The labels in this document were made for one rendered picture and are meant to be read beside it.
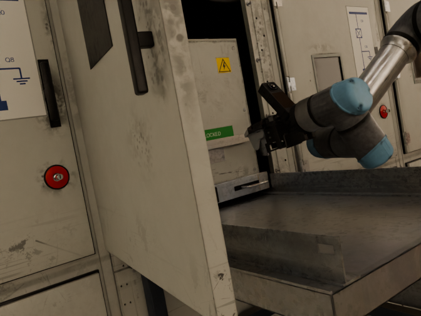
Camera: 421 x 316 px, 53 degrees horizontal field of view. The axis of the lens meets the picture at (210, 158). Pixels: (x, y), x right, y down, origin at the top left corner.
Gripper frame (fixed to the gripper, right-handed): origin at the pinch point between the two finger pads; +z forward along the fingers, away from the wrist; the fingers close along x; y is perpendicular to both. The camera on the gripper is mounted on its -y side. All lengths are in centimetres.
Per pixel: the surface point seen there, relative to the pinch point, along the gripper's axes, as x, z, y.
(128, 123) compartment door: -41.7, -18.6, -2.4
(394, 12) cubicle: 116, 12, -44
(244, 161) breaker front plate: 18.6, 27.0, 5.3
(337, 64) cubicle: 69, 16, -22
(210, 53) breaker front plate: 12.2, 20.8, -31.3
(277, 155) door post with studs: 30.2, 22.8, 6.4
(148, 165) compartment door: -42.7, -23.8, 6.0
